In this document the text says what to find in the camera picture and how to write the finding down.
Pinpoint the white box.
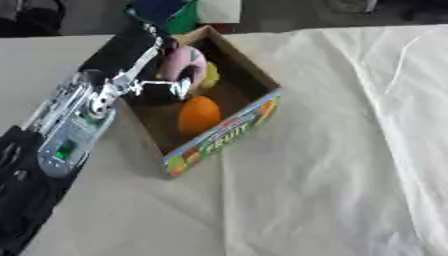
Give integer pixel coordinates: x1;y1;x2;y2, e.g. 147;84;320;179
196;0;244;25

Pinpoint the black bag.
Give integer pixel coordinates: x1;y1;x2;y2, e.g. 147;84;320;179
0;0;69;38

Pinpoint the yellow toy fruit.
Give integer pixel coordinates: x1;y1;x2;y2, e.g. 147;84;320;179
197;61;223;89

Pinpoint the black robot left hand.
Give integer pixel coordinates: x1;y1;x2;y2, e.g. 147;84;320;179
77;20;196;105

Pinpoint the tan cardboard box, fruit print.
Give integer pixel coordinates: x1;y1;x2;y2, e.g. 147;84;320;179
119;24;284;178

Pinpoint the blue and green bag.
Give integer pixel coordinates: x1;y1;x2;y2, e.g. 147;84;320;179
122;0;202;35

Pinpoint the pink ring soft toy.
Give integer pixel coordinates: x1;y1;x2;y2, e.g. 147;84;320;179
157;44;210;88

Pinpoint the orange toy fruit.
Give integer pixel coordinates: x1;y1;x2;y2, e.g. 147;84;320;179
176;95;224;136

